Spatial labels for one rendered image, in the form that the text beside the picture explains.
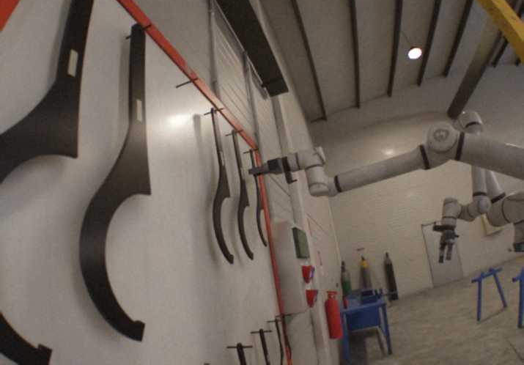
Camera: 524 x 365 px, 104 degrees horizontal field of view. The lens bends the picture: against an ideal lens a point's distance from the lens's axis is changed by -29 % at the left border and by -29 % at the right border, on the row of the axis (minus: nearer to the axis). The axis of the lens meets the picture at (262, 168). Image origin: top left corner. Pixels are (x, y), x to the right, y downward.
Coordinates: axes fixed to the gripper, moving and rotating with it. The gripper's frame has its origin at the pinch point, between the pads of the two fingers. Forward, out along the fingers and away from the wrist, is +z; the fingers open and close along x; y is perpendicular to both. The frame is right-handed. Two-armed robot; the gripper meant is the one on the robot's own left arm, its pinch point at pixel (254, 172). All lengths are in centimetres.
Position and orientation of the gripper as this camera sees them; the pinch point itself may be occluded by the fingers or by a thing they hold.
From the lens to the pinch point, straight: 137.8
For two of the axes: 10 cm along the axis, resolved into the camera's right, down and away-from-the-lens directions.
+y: -1.8, -9.5, 2.4
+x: -2.8, -1.8, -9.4
